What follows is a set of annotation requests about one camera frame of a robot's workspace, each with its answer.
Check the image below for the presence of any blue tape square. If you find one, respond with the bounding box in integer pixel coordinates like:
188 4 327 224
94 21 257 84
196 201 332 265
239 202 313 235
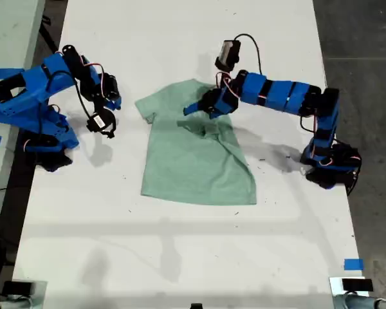
344 258 364 271

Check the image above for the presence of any black camera stalk gripper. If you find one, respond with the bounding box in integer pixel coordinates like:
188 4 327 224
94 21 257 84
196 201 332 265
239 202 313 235
91 93 106 117
223 66 237 85

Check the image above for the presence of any pale green T-shirt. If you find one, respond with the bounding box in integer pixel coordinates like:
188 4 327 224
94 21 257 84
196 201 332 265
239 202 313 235
134 78 257 206

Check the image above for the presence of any silver mounting plate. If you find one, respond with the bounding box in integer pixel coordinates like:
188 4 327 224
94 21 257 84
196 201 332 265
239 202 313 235
329 276 379 309
0 279 48 309

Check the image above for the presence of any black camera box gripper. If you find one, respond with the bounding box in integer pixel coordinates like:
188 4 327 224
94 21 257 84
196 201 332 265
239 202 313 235
86 108 117 139
215 39 242 72

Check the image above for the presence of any small black box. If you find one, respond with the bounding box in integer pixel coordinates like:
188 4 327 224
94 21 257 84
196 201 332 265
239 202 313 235
342 278 374 290
2 281 35 295

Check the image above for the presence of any long blue tape strip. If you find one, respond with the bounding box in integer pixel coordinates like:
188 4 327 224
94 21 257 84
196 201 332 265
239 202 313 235
0 67 26 80

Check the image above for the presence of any pale side table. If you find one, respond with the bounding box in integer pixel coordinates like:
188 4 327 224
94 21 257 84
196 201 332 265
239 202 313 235
0 0 48 255

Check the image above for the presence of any black camera cable gripper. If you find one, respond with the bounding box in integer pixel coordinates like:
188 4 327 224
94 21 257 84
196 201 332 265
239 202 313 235
48 71 93 122
234 33 263 77

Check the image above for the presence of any black stand leg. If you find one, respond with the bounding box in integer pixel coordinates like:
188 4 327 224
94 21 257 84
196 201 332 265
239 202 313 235
39 12 60 59

